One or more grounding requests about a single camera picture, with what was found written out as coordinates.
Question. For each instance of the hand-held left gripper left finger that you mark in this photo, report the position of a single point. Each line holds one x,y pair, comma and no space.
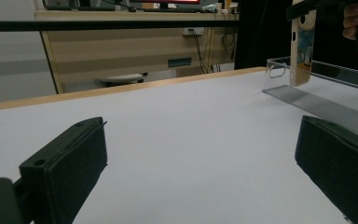
65,168

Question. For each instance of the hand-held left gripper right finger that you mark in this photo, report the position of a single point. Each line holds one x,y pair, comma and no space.
341,168

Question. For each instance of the beige phone case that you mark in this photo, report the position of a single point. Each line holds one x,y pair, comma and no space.
301,56

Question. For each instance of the clear plastic tray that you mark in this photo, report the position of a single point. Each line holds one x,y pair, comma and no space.
332,109

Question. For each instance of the black curtain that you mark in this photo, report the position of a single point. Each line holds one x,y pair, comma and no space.
261,34

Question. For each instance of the white chair base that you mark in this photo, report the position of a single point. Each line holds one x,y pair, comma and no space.
122,78

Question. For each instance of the white cabinet panel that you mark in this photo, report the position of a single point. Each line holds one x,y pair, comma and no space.
12,62

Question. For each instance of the white table sheet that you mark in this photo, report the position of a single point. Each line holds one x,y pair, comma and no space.
183,149

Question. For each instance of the wooden desk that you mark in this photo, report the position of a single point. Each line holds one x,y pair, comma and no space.
121,46

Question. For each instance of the computer monitor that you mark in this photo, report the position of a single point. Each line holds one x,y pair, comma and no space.
164,2

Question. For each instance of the dark keyboard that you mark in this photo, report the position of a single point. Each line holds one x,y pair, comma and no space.
80,7

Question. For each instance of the white wall socket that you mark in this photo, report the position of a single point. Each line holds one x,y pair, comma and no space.
193,31

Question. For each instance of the black horizontal frame bar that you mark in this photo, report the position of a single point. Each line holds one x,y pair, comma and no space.
105,25

